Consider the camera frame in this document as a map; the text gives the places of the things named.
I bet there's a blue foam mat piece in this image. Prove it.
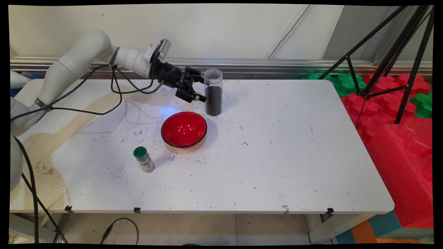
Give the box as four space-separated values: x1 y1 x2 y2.
10 73 33 98

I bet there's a black cable on floor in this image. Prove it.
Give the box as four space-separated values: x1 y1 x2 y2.
100 217 139 245

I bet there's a green foam puzzle piece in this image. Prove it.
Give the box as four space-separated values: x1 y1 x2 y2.
301 73 367 97
410 93 433 119

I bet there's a large red foam block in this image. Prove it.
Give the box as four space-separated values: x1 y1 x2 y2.
365 118 434 229

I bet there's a black tripod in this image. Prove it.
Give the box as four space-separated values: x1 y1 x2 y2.
317 5 435 125

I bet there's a clear jar with black granules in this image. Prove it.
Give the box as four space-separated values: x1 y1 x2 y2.
204 68 223 117

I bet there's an aluminium wall rail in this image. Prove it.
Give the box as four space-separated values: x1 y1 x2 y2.
10 57 433 77

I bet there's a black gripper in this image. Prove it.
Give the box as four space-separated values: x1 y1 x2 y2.
152 59 207 103

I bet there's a white wall cable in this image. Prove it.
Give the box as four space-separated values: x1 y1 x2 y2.
267 4 312 59

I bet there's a red foam puzzle mat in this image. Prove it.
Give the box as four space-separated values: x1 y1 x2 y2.
339 73 433 144

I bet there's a grey table leg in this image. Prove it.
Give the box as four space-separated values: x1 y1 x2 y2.
9 213 63 243
306 213 374 244

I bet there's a red bowl with black rim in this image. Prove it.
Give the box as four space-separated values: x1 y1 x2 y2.
161 111 208 148

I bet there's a blue and orange foam mat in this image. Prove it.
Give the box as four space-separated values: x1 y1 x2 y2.
336 211 421 244

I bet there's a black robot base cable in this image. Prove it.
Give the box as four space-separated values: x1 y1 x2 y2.
12 137 68 244

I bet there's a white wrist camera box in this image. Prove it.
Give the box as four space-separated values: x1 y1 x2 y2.
144 38 172 64

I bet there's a green-lid spice bottle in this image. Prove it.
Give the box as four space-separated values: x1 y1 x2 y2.
133 146 155 173

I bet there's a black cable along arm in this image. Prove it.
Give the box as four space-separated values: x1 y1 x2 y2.
10 47 163 122

